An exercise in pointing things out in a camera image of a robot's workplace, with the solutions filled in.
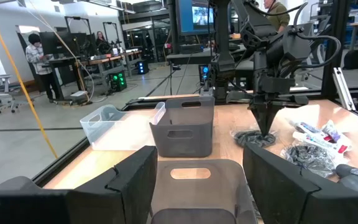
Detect white floor box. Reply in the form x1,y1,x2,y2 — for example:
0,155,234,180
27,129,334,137
70,90,88,99

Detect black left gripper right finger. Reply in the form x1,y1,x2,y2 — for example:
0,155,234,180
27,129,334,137
242,142,358,224

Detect person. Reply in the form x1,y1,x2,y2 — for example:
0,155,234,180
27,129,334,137
95,30,113,55
262,0,291,34
25,33,62,103

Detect wooden top workbench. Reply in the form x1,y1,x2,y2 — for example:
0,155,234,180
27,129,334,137
42,49,142,102

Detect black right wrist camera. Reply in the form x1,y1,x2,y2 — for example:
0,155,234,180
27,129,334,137
283,30,312,63

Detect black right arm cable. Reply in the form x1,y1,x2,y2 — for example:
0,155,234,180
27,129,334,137
292,1,342,70

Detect black monitor desk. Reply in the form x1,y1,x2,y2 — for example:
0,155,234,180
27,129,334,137
166,48,251,68

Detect black monitor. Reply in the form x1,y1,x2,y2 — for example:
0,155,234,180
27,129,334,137
39,30,81,57

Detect silver aluminium bar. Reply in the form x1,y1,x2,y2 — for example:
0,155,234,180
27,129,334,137
333,67,356,111

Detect black backpack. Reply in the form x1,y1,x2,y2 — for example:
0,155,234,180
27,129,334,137
342,49,358,71

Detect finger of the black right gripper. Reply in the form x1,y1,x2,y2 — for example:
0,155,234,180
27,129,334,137
267,105,288,137
249,105,269,137

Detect clear plastic bin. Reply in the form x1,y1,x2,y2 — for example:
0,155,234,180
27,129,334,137
79,101,167,152

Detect computer tower green lights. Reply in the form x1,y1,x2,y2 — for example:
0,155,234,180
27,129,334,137
109,71,128,93

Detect white purple toothpaste tube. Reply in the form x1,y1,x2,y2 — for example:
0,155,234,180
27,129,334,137
321,119,349,144

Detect black hair ties packet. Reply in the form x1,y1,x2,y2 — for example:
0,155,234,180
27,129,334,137
280,142,337,178
233,129,278,149

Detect black frame post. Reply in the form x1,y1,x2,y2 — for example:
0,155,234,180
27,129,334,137
321,0,351,97

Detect computer tower blue lights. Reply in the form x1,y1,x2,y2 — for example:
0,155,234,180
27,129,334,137
137,60,150,75
199,64,211,86

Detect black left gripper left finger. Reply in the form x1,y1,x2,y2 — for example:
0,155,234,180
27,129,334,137
0,145,158,224

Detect grey squeeze tube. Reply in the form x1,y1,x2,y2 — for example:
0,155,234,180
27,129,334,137
336,164,358,196

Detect smoky grey plastic bin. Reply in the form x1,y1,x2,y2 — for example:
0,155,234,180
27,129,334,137
149,159,259,224
149,95,216,158

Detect large blue-screen monitor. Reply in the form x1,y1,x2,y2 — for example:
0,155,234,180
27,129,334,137
175,0,217,35

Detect yellow hanging cable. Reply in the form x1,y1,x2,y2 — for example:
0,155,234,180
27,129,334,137
0,0,59,159

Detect black monitor post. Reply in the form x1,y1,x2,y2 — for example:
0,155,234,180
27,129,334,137
167,0,180,54

